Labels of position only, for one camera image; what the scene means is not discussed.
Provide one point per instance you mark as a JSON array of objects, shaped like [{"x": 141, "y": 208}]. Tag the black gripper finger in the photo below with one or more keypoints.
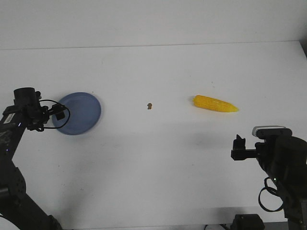
[
  {"x": 60, "y": 112},
  {"x": 239, "y": 143}
]

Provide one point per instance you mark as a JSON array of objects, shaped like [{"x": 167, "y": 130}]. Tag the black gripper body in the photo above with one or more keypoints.
[
  {"x": 243, "y": 154},
  {"x": 46, "y": 112}
]

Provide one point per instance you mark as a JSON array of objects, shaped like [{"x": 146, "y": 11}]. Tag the blue round plate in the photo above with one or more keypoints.
[{"x": 84, "y": 111}]

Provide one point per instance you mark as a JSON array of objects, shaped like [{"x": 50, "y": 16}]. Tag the yellow corn cob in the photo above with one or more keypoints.
[{"x": 213, "y": 104}]

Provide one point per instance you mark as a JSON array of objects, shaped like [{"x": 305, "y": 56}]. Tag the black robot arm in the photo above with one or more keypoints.
[
  {"x": 16, "y": 206},
  {"x": 284, "y": 159}
]

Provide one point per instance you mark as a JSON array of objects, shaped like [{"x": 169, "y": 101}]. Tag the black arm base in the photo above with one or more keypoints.
[{"x": 247, "y": 222}]

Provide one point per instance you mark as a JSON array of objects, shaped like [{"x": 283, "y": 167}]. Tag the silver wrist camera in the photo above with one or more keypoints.
[{"x": 262, "y": 132}]

